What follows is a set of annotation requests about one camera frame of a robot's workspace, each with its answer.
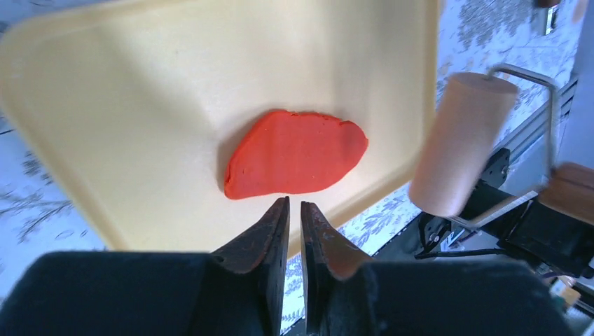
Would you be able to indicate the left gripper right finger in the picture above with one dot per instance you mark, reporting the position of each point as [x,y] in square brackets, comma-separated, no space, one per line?
[349,293]

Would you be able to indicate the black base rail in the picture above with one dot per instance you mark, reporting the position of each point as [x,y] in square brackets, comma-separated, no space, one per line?
[442,235]

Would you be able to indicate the yellow tray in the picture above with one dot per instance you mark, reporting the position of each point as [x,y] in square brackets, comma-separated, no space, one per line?
[135,106]

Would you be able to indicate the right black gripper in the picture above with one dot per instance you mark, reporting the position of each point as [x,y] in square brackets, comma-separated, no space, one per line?
[540,235]

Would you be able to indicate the wooden dough roller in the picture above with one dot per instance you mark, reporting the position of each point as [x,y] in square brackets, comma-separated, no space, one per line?
[469,118]

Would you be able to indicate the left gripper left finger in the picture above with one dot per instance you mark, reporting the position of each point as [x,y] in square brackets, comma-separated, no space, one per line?
[234,290]

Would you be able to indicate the red dough ball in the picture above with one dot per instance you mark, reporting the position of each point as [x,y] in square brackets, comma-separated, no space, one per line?
[293,153]

